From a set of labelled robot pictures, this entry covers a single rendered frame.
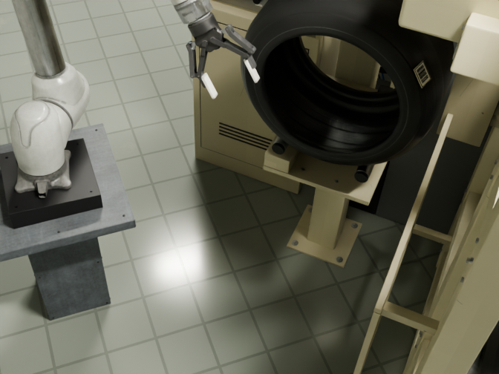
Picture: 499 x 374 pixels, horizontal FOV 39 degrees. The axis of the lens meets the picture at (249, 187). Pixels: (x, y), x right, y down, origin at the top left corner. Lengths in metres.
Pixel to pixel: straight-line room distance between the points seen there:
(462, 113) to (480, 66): 0.93
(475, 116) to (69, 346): 1.74
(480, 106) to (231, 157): 1.41
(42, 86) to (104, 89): 1.49
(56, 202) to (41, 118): 0.29
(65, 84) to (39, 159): 0.26
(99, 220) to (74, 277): 0.43
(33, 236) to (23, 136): 0.34
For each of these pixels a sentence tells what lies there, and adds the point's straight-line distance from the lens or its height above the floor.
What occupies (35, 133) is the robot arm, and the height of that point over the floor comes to 0.95.
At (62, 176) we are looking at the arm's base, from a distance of 2.42.
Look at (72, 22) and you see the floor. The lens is 4.38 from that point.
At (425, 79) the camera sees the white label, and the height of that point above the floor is 1.34.
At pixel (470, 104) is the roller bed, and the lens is 2.30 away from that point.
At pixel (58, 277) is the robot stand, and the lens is 2.74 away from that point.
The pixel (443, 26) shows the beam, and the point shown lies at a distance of 1.50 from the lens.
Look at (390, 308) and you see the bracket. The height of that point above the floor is 0.98.
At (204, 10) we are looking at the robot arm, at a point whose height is 1.45.
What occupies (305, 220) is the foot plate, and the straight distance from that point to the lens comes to 3.20.
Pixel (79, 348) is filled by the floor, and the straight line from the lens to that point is 2.88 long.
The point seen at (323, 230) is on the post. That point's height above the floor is 0.12.
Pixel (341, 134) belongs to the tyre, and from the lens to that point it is 2.30.
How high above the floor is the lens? 2.49
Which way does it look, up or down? 49 degrees down
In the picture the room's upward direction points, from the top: 3 degrees clockwise
